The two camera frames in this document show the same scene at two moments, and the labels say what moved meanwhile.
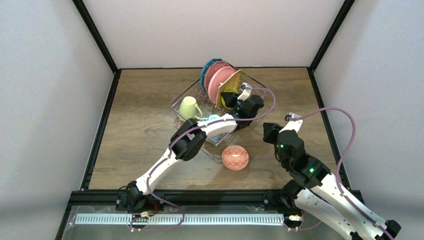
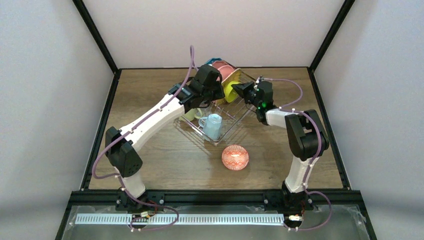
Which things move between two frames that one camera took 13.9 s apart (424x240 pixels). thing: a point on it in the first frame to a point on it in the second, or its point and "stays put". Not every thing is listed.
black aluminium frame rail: [180, 197] stays put
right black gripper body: [271, 131] to [249, 91]
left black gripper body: [230, 100] to [214, 91]
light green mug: [188, 109] stays put
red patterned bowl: [235, 157] stays put
